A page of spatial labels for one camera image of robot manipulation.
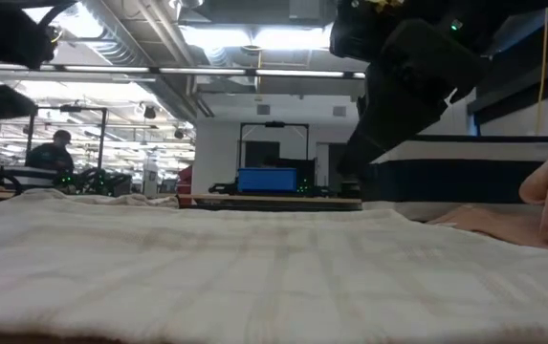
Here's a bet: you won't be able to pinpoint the navy blue fabric bin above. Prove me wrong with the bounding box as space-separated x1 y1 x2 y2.
360 134 548 225

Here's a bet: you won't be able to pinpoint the blue monitor screen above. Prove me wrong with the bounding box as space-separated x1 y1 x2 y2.
236 166 299 194

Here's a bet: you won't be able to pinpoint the black stand frame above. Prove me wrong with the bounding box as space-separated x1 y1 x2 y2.
237 120 312 169
26 104 109 172

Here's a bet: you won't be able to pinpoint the black background robot arms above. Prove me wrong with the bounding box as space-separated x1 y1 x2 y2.
55 166 134 197

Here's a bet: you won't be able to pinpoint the white towel fine beige checks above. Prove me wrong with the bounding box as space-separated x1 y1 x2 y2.
0 187 548 344

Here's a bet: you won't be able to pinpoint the yellow cable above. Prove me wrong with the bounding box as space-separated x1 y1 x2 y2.
535 5 548 136

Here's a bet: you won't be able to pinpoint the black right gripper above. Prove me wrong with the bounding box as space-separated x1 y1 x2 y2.
329 0 490 178

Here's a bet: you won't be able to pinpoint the black metal beam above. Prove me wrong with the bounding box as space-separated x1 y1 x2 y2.
467 0 548 126

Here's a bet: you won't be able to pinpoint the red object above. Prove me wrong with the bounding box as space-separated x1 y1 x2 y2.
176 164 194 207

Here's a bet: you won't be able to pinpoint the person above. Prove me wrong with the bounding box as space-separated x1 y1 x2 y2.
25 128 76 176

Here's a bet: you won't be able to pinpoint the long ceiling light bar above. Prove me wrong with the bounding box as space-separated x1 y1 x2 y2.
0 63 366 80

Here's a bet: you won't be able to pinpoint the white bottle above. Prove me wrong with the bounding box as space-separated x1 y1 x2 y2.
142 151 161 198

